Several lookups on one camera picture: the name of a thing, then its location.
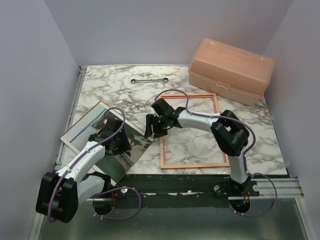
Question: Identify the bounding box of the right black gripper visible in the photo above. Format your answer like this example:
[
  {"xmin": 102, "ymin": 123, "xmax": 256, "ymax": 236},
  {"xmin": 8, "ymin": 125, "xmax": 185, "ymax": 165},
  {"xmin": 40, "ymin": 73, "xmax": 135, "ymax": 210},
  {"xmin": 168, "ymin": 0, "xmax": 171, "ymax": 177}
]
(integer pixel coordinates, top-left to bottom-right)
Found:
[{"xmin": 144, "ymin": 114, "xmax": 168, "ymax": 139}]

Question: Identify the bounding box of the landscape photo print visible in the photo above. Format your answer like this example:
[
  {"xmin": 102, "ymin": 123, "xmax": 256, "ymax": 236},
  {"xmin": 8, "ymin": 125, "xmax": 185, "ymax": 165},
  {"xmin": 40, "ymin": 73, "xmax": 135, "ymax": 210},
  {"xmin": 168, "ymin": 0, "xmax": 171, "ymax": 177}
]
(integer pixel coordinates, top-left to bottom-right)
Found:
[{"xmin": 60, "ymin": 101, "xmax": 154, "ymax": 183}]

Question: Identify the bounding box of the red wooden picture frame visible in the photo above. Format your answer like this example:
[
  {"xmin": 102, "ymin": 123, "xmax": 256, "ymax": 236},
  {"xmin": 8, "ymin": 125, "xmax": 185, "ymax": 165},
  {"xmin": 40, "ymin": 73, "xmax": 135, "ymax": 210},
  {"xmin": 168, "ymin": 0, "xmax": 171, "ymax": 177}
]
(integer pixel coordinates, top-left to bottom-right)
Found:
[{"xmin": 158, "ymin": 92, "xmax": 231, "ymax": 171}]

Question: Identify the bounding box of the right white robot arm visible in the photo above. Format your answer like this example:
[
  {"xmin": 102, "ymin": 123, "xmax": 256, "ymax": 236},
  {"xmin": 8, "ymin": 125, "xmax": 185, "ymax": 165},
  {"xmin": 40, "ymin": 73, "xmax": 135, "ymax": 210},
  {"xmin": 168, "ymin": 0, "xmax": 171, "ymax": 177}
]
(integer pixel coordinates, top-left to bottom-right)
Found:
[{"xmin": 144, "ymin": 98, "xmax": 250, "ymax": 196}]

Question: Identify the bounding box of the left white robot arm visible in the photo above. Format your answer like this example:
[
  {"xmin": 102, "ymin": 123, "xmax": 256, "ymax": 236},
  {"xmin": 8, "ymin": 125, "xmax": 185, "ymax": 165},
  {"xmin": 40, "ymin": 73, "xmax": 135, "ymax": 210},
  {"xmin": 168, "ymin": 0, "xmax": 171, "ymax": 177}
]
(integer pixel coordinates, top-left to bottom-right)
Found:
[{"xmin": 35, "ymin": 118, "xmax": 131, "ymax": 223}]

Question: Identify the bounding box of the silver ratchet wrench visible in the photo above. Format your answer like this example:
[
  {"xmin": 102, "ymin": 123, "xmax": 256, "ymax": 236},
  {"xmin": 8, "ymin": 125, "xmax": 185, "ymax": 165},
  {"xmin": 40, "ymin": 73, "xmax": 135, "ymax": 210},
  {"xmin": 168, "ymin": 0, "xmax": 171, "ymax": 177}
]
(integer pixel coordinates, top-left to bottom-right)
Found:
[{"xmin": 130, "ymin": 77, "xmax": 169, "ymax": 84}]

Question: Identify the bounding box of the pink plastic storage box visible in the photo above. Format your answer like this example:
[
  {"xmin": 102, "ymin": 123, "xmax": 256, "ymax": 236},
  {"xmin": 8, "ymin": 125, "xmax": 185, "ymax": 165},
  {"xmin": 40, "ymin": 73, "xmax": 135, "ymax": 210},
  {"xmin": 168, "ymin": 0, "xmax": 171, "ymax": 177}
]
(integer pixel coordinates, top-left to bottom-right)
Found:
[{"xmin": 188, "ymin": 38, "xmax": 275, "ymax": 106}]

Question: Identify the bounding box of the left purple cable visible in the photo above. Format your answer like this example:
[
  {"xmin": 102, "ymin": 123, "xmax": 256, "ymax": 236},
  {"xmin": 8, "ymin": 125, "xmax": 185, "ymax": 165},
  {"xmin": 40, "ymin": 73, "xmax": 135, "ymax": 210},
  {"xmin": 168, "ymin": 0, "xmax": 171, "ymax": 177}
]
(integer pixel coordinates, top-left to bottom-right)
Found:
[{"xmin": 46, "ymin": 107, "xmax": 142, "ymax": 223}]

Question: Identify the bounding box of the aluminium frame rail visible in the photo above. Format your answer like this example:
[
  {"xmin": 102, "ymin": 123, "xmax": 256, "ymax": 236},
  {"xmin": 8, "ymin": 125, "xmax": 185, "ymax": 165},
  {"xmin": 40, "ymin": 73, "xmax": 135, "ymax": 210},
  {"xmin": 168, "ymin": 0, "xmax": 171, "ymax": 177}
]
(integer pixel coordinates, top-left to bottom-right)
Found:
[{"xmin": 27, "ymin": 66, "xmax": 87, "ymax": 240}]

